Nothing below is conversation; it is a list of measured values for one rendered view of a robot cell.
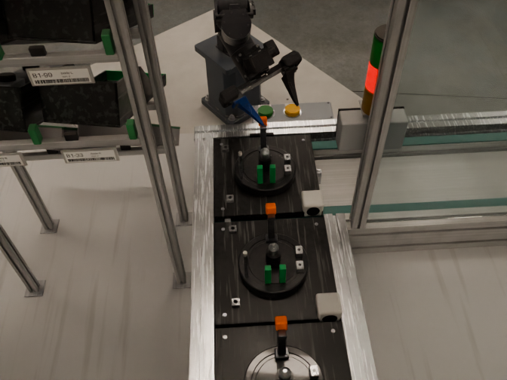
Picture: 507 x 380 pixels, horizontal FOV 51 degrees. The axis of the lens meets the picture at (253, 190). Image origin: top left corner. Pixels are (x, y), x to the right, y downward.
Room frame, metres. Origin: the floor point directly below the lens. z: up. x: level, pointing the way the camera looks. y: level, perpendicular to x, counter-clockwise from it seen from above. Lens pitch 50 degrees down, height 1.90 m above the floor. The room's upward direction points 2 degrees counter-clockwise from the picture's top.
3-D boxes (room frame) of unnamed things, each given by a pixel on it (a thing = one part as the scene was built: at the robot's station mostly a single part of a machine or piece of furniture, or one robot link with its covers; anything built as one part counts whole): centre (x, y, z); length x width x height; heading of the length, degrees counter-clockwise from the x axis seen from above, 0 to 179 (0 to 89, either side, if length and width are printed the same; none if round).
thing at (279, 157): (0.83, -0.03, 0.98); 0.14 x 0.14 x 0.02
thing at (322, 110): (1.05, -0.11, 0.93); 0.21 x 0.07 x 0.06; 91
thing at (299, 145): (0.83, -0.03, 0.96); 0.24 x 0.24 x 0.02; 1
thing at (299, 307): (0.57, -0.04, 1.01); 0.24 x 0.24 x 0.13; 1
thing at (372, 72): (0.72, -0.22, 1.33); 0.05 x 0.05 x 0.05
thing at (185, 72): (1.17, 0.08, 0.84); 0.90 x 0.70 x 0.03; 38
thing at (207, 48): (1.20, 0.04, 0.96); 0.15 x 0.15 x 0.20; 38
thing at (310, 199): (0.73, -0.13, 0.97); 0.05 x 0.05 x 0.04; 1
